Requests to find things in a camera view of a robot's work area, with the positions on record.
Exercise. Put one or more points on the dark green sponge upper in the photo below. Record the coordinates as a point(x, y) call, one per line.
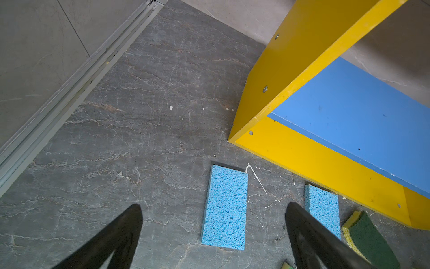
point(363, 237)

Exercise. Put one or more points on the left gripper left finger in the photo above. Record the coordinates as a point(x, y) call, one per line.
point(118, 241)

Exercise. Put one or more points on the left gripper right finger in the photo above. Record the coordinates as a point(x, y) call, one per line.
point(314, 245)

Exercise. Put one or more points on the yellow shelf pink blue boards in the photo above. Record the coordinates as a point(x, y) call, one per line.
point(341, 97)

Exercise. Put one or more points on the bright green sponge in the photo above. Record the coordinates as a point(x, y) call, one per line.
point(286, 265)

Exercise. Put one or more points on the blue sponge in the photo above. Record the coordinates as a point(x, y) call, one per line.
point(224, 223)
point(324, 207)

